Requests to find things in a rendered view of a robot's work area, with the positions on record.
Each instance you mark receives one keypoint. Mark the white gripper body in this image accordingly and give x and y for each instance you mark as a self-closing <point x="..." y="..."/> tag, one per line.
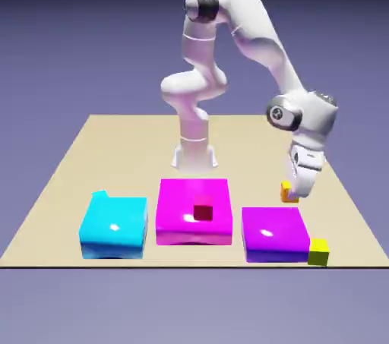
<point x="305" y="175"/>

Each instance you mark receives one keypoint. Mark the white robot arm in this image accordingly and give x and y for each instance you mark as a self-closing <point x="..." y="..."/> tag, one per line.
<point x="258" y="34"/>

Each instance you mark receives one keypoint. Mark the small yellow cube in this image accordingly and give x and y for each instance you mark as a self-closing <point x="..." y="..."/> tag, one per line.
<point x="319" y="251"/>

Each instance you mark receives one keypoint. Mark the small cyan cube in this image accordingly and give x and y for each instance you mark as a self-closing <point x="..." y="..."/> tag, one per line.
<point x="101" y="194"/>

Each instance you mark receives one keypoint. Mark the large cyan box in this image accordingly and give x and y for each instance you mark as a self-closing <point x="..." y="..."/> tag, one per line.
<point x="114" y="228"/>

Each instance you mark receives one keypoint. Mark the large purple box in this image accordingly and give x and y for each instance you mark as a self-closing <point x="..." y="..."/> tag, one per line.
<point x="273" y="234"/>

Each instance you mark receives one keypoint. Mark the small red cube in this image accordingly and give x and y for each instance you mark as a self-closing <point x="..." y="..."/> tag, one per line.
<point x="203" y="210"/>

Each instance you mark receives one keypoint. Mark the small orange cube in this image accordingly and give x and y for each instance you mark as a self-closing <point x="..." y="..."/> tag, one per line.
<point x="285" y="191"/>

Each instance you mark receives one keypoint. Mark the large magenta box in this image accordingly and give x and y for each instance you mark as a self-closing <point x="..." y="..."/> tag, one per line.
<point x="191" y="213"/>

